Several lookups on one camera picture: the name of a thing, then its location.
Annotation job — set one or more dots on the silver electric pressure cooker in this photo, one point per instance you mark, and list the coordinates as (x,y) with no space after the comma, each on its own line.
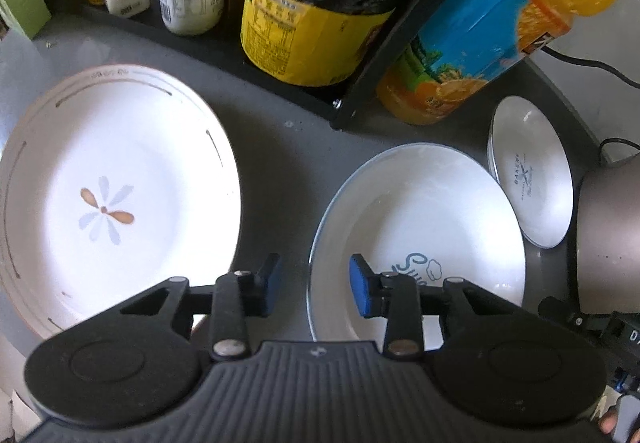
(610,233)

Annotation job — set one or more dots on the black metal kitchen rack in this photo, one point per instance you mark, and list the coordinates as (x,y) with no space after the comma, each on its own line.
(382,65)

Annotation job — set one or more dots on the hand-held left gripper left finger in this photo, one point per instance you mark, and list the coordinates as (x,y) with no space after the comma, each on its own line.
(269,288)

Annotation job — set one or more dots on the small white plate crossed print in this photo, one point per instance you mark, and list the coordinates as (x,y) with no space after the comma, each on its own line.
(535,173)

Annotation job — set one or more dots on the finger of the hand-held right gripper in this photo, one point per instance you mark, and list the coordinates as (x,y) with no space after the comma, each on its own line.
(565,313)

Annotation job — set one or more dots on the person's right hand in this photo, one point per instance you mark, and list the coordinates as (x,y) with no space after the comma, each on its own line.
(607,423)

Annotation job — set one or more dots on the white plate with flower print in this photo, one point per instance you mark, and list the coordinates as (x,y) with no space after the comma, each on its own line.
(125,163)

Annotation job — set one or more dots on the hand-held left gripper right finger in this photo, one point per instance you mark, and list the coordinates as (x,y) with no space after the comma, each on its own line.
(362,288)

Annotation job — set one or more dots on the large white plate blue script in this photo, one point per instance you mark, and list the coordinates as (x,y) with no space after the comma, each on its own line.
(425,203)

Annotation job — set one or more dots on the orange juice bottle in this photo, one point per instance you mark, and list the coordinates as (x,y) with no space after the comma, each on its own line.
(475,33)

